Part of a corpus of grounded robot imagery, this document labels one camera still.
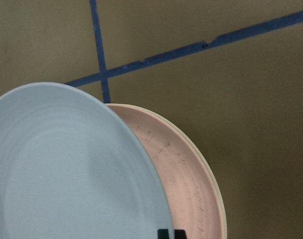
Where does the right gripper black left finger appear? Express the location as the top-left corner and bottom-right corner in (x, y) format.
(157, 229), (170, 239)

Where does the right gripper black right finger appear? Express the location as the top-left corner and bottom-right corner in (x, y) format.
(174, 229), (187, 239)

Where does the pink plate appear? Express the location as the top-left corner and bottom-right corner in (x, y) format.
(105, 104), (223, 239)

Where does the blue plate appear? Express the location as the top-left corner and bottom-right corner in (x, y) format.
(0, 83), (174, 239)

